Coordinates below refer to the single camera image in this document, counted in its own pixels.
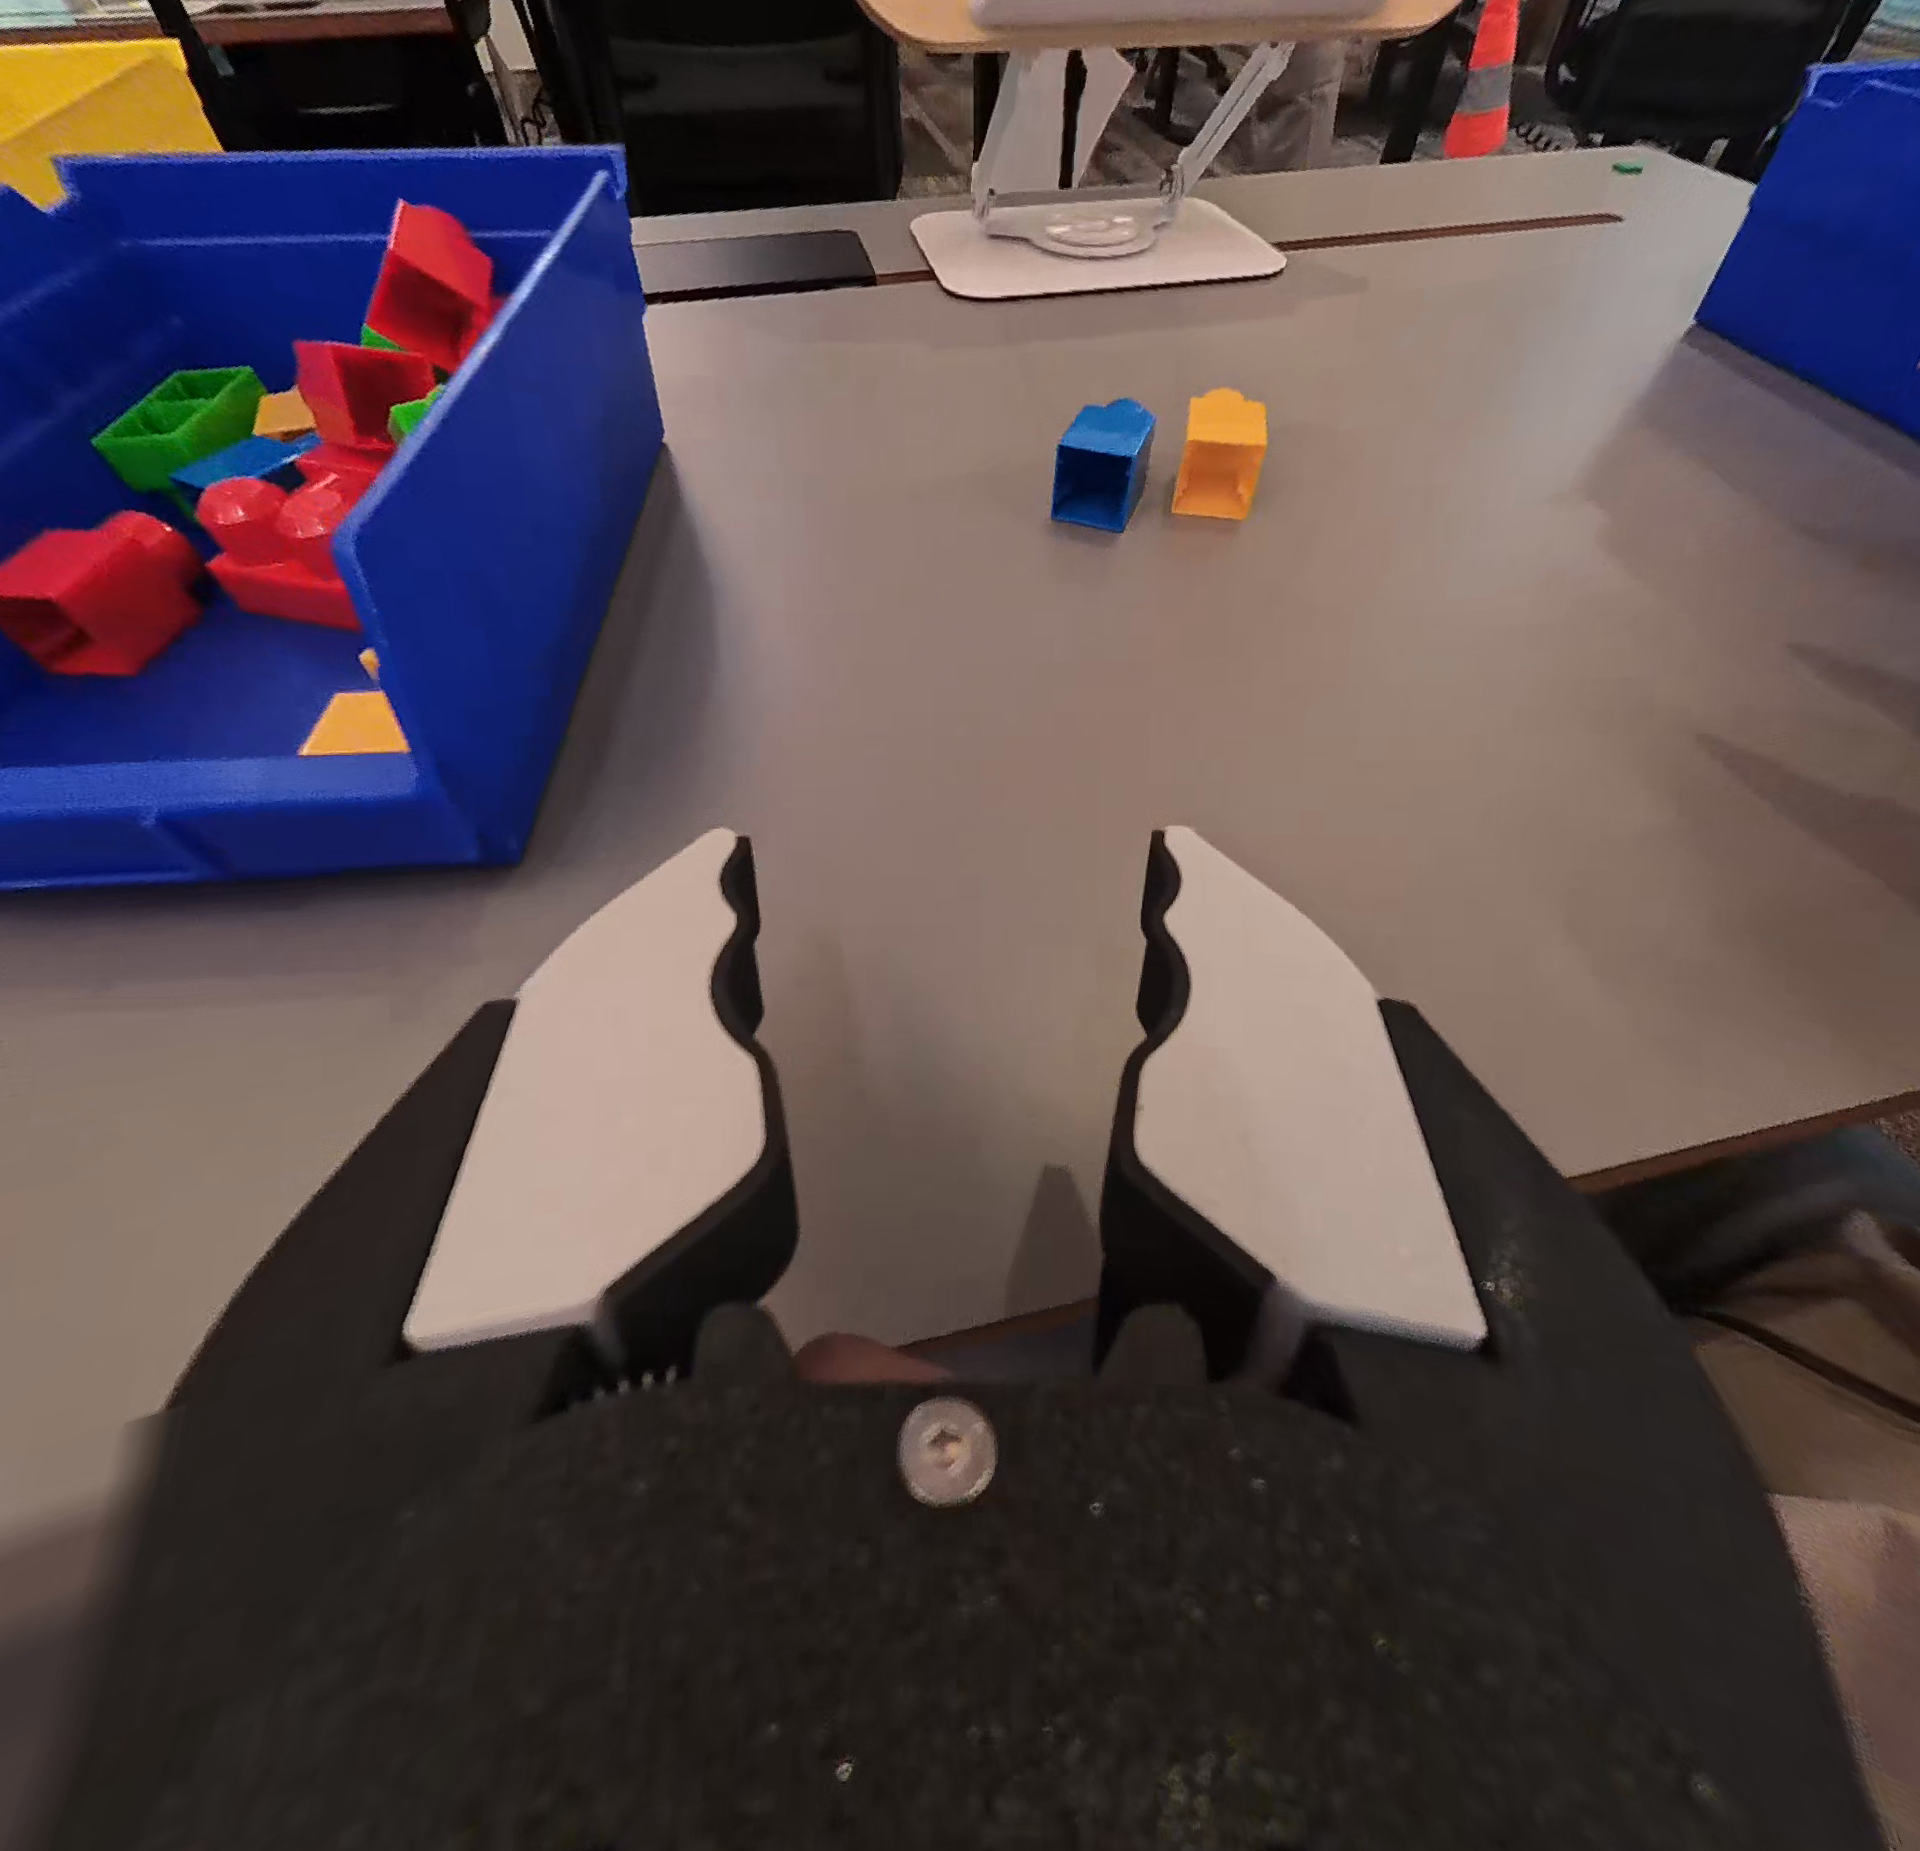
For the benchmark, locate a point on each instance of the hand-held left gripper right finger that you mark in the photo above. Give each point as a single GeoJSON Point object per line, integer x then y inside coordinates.
{"type": "Point", "coordinates": [1290, 1131]}

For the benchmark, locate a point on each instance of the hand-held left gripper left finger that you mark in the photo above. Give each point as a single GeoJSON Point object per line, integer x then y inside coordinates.
{"type": "Point", "coordinates": [602, 1131]}

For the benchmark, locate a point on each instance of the blue plastic bin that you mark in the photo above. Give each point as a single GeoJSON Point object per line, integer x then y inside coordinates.
{"type": "Point", "coordinates": [511, 532]}
{"type": "Point", "coordinates": [1815, 262]}

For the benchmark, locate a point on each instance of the yellow single-stud block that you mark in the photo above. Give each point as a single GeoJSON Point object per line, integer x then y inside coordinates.
{"type": "Point", "coordinates": [1223, 442]}

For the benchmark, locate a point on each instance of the blue single-stud block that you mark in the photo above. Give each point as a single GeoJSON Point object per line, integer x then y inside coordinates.
{"type": "Point", "coordinates": [1107, 449]}

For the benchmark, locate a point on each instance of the pile of mixed blocks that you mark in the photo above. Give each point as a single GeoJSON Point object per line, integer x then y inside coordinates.
{"type": "Point", "coordinates": [286, 561]}

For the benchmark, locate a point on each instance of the flat table hatch cover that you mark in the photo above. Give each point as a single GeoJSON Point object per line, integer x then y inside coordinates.
{"type": "Point", "coordinates": [752, 266]}

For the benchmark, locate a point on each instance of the orange traffic cone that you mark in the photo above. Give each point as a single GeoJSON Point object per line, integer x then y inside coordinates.
{"type": "Point", "coordinates": [1488, 81]}

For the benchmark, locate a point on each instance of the black mesh office chair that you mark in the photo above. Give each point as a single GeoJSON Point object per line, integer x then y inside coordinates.
{"type": "Point", "coordinates": [720, 65]}

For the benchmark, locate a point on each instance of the yellow plastic bin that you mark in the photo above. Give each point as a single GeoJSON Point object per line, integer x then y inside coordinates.
{"type": "Point", "coordinates": [91, 97]}

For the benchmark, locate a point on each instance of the wood-edged desk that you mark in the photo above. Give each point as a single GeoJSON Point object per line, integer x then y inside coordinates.
{"type": "Point", "coordinates": [302, 14]}

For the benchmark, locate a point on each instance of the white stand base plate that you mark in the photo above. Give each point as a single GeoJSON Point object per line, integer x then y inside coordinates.
{"type": "Point", "coordinates": [1229, 266]}

